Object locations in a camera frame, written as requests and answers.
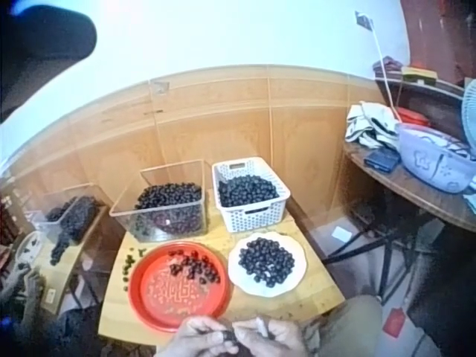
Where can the person's left hand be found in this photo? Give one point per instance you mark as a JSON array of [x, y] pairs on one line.
[[193, 340]]

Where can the person's right hand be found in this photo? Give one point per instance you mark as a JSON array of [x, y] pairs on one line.
[[275, 340]]

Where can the person's left fingers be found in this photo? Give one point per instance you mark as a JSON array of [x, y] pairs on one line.
[[208, 327]]

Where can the person's right fingers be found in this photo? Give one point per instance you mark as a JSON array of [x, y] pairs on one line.
[[251, 329]]

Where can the red round plate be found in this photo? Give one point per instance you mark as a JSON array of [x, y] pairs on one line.
[[175, 301]]

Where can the white scalloped plate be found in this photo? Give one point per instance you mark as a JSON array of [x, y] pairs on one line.
[[238, 279]]

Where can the heap of dark red berries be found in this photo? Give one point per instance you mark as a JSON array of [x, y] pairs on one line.
[[193, 266]]

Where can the pile of dark blue berries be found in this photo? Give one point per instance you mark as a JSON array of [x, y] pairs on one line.
[[266, 262]]

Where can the person's legs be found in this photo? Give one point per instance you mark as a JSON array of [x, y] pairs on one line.
[[349, 327]]

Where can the scattered small green berries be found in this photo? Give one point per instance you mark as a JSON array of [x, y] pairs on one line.
[[128, 266]]

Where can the white perforated plastic basket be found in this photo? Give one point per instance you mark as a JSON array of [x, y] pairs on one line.
[[256, 219]]

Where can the bin load of dark berries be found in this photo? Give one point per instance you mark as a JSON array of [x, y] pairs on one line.
[[169, 208]]

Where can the white paper slip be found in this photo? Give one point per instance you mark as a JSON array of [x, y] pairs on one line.
[[341, 234]]

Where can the basket load of dark berries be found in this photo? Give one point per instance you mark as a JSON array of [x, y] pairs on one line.
[[247, 191]]

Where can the large clear plastic bin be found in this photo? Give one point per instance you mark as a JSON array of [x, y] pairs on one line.
[[122, 217]]

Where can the red tag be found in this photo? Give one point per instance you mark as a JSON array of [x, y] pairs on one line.
[[394, 321]]

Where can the bunch of dark grapes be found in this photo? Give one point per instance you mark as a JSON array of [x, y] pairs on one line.
[[74, 223]]

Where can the small white plate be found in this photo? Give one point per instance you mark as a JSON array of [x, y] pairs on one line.
[[28, 247]]

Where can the small clear plastic bin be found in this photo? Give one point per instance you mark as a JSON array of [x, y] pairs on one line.
[[41, 208]]

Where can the round wooden table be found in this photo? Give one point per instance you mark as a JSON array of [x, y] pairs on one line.
[[409, 189]]

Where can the dark blue wallet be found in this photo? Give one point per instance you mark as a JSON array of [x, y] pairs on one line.
[[381, 160]]

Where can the white and black cloth bag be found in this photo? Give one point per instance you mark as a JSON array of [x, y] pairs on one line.
[[372, 122]]

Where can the lavender plastic basin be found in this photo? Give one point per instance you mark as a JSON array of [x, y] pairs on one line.
[[431, 160]]

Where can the red plastic lid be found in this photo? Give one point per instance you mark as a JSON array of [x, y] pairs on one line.
[[414, 116]]

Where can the dark wooden cabinet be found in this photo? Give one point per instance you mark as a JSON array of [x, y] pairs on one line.
[[435, 100]]

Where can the dark red cloth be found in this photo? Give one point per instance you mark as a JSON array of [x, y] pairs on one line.
[[386, 65]]

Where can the yellow and green box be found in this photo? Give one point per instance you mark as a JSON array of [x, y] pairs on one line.
[[419, 75]]

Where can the white electric fan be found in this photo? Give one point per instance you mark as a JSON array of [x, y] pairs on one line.
[[470, 111]]

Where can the brown wooden door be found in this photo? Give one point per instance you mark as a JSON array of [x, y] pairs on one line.
[[442, 33]]

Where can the grey wall plug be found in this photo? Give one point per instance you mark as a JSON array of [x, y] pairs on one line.
[[363, 19]]

